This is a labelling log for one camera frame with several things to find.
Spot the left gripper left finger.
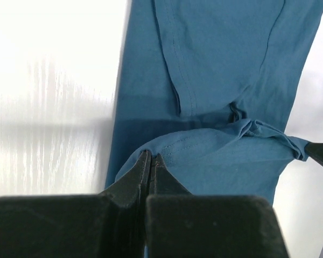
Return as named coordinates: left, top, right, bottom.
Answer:
left=0, top=151, right=152, bottom=257

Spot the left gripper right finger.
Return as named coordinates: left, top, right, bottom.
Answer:
left=145, top=155, right=288, bottom=257

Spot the teal blue t shirt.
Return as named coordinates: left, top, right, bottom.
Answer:
left=106, top=1, right=323, bottom=202

